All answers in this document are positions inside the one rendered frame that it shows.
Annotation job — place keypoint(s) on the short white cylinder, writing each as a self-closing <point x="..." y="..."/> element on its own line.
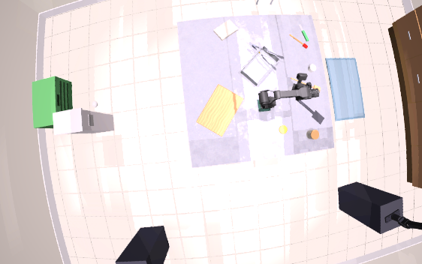
<point x="312" y="68"/>

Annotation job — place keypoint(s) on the small beige cylinder with orange lid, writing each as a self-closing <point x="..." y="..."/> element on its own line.
<point x="312" y="134"/>

